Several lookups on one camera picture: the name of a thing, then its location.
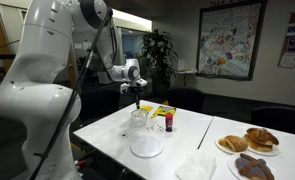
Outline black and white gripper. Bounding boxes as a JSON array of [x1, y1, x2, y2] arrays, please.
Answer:
[[120, 79, 147, 109]]

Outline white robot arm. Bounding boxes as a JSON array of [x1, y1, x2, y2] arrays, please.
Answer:
[[0, 0, 147, 180]]

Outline clear glass bowl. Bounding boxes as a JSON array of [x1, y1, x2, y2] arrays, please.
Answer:
[[130, 115, 148, 127]]

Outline yellow sticky note pad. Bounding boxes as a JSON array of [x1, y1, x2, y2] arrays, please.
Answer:
[[140, 106, 153, 111]]

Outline yellow Crayola marker box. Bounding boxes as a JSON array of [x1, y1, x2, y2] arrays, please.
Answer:
[[152, 106, 176, 118]]

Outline pile of sugar packets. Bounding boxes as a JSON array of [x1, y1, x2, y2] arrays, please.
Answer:
[[147, 123, 165, 132]]

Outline black chair far left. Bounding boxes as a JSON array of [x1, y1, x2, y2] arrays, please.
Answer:
[[80, 89, 120, 122]]

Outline black chair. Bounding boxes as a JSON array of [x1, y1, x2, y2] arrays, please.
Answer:
[[80, 89, 120, 122], [251, 106, 295, 134], [166, 87, 205, 113]]

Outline white round plate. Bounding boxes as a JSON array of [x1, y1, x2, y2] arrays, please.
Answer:
[[130, 137, 164, 158]]

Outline potted green plant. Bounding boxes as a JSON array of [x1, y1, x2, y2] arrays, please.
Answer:
[[140, 29, 178, 96]]

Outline black chair far middle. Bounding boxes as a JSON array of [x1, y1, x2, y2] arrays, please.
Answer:
[[166, 87, 205, 113]]

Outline black tripod pole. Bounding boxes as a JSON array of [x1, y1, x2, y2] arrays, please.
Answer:
[[28, 7, 112, 180]]

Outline white paper napkins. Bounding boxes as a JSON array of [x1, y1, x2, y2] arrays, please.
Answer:
[[175, 149, 216, 180]]

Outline plate with croissant rolls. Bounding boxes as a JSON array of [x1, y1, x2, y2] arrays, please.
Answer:
[[216, 135, 248, 154]]

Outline plate with chocolate bread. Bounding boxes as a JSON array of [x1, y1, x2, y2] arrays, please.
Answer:
[[227, 153, 275, 180]]

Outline plate with brown bread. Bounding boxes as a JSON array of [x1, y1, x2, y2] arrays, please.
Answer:
[[244, 128, 279, 155]]

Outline black chair right side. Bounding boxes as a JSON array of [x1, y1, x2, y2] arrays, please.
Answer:
[[251, 106, 295, 134]]

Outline framed colourful wall poster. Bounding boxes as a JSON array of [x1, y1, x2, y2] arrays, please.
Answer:
[[196, 0, 267, 81]]

